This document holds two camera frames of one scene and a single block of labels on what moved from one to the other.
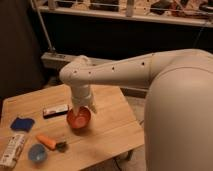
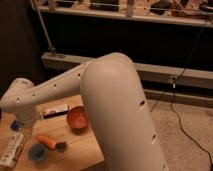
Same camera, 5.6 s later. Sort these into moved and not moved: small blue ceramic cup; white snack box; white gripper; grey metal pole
Moved: white gripper
Not moved: white snack box; small blue ceramic cup; grey metal pole
